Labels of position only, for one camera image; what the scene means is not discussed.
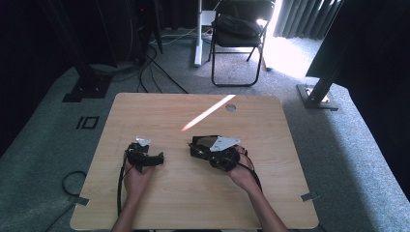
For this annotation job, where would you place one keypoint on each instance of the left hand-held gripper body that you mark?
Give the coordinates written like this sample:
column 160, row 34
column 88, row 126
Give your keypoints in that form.
column 138, row 155

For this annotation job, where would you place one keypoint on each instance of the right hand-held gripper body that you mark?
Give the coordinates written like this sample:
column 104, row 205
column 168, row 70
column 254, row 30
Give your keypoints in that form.
column 225, row 159

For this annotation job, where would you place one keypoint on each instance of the black pencil case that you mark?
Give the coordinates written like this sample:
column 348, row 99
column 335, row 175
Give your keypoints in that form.
column 197, row 141

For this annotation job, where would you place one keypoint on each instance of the person's right hand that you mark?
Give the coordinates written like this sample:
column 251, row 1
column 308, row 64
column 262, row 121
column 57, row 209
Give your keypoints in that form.
column 245, row 175

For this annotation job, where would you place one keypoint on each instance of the person's left hand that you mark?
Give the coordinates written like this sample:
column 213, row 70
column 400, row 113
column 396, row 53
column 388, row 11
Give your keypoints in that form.
column 135, row 183

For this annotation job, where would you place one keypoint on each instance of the round grey table grommet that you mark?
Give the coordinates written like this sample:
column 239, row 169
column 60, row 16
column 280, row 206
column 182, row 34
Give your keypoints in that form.
column 230, row 107

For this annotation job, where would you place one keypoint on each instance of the grey tape strip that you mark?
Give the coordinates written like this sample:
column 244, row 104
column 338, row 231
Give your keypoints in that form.
column 309, row 196
column 82, row 201

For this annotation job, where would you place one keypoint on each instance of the black folding chair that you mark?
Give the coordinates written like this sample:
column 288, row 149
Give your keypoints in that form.
column 237, row 42

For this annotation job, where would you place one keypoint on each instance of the white desk leg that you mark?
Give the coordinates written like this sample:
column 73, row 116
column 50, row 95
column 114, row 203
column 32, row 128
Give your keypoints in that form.
column 198, row 35

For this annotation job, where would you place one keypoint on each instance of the black metal stand, grey base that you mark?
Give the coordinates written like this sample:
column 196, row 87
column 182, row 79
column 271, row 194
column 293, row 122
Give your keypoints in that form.
column 322, row 87

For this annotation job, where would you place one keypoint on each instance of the black bag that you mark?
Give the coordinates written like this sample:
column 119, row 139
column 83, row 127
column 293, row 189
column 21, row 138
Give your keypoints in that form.
column 238, row 27

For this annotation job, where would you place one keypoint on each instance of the dark equipment tower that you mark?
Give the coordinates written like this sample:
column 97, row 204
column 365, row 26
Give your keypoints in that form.
column 143, row 29

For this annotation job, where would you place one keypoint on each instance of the grey curtain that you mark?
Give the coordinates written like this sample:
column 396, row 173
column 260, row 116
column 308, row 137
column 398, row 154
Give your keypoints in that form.
column 303, row 19

